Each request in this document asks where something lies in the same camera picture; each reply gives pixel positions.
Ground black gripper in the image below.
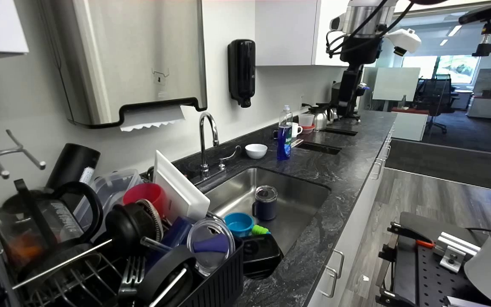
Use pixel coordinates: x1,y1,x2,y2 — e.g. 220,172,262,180
335,34,385,114

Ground grey round cup lid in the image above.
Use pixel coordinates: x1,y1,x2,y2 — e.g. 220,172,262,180
254,184,279,201

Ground navy blue cup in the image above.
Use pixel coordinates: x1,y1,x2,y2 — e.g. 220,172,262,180
252,189,279,223

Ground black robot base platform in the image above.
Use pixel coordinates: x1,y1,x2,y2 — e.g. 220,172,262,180
373,211,491,307

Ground pale pink cup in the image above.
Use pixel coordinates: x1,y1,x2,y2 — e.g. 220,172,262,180
296,112,315,136

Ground stainless steel sink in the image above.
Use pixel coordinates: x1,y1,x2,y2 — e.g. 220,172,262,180
201,165,332,261

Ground white board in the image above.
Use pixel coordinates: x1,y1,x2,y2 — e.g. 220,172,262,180
371,64,422,104

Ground low white cabinet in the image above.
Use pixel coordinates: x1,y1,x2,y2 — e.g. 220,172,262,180
390,109,429,143

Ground white mug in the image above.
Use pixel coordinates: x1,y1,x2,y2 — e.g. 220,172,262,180
288,121,305,140

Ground dark office chair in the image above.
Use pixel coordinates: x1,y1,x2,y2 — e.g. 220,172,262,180
414,75,457,136
448,87,475,112

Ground blue dish soap bottle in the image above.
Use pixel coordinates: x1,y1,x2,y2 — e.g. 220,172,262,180
274,105,295,162

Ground small white bowl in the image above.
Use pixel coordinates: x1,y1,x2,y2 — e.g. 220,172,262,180
243,141,269,160

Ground white office partition panel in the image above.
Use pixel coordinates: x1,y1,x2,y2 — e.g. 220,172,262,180
465,66,491,121

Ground black and red tool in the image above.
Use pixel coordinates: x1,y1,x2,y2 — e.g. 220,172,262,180
385,220,436,250

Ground white base cabinets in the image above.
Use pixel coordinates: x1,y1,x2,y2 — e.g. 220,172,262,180
305,133,395,307

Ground chrome faucet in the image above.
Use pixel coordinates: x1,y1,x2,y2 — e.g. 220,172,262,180
191,111,242,177

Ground green plastic utensil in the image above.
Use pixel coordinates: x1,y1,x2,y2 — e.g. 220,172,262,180
249,223,272,237

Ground small blue bowl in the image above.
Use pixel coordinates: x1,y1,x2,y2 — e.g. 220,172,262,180
221,211,255,238

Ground black plastic container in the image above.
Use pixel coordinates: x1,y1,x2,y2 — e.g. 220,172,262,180
237,232,284,279

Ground white rectangular plate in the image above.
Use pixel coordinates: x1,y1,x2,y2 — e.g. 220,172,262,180
151,148,211,225

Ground white paper towel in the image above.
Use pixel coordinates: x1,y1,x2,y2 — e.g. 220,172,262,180
117,104,185,134

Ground steel paper towel dispenser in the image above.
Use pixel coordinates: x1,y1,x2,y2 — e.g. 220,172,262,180
46,0,209,129

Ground red plastic bowl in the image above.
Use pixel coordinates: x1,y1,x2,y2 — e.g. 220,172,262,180
121,180,172,220

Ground dark dish rack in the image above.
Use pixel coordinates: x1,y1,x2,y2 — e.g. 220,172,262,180
0,227,247,307

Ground clear plastic container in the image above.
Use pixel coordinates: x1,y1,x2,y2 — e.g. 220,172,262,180
76,165,145,228

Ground black round pan lid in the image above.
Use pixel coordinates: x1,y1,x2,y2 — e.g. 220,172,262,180
134,244,199,307

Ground black tumbler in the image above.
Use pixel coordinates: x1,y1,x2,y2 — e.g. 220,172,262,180
44,141,102,192

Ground black fork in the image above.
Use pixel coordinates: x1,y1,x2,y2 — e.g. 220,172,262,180
116,254,148,303

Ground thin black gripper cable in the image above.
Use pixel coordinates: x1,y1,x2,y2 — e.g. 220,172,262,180
324,0,419,59

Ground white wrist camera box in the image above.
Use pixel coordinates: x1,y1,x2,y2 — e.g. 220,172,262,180
383,27,422,56

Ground steel cabinet door handle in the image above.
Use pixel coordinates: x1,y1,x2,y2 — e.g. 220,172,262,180
317,249,347,300
371,157,385,180

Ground black wall soap dispenser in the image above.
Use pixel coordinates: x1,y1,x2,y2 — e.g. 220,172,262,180
226,37,257,109

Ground aluminium bracket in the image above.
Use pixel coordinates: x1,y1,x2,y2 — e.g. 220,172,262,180
436,228,482,274

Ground black ladle steel handle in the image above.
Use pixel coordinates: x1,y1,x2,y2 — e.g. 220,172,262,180
8,199,167,293

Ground glass coffee pot black handle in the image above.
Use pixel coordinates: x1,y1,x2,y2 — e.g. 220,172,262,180
0,177,105,278

